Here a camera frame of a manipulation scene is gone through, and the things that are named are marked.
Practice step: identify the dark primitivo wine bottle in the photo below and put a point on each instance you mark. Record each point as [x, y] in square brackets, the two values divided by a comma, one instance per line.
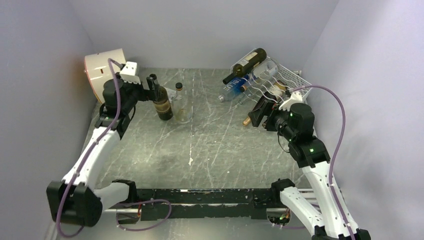
[162, 104]

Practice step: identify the clear blue label bottle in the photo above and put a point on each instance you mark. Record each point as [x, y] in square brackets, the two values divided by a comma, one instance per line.
[232, 89]

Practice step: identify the slim amber gold-capped bottle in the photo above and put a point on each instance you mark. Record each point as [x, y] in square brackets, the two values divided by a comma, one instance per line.
[265, 104]

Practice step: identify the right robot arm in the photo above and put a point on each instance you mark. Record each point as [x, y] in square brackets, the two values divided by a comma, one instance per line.
[331, 220]

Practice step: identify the white wire wine rack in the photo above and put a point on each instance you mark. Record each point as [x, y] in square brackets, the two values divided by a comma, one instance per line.
[253, 89]

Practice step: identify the cream cylindrical appliance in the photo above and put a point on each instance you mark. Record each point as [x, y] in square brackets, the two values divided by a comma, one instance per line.
[97, 69]

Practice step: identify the clear bottle black cap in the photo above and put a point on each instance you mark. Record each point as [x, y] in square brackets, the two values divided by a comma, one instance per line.
[181, 105]

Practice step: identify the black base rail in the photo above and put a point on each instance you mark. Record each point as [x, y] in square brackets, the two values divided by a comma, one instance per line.
[252, 203]

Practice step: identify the dark green wine bottle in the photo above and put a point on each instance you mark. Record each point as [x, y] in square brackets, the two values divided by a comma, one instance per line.
[246, 64]

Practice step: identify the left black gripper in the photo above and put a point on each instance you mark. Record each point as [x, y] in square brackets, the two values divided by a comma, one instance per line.
[145, 95]

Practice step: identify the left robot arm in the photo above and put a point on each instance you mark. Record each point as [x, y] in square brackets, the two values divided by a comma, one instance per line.
[74, 199]

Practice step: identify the clear empty glass bottle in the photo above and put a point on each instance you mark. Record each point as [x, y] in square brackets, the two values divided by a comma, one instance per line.
[264, 71]

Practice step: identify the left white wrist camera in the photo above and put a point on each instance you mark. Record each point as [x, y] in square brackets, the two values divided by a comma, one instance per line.
[130, 73]

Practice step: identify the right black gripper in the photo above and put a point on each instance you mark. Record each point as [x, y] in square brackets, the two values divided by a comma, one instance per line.
[265, 108]

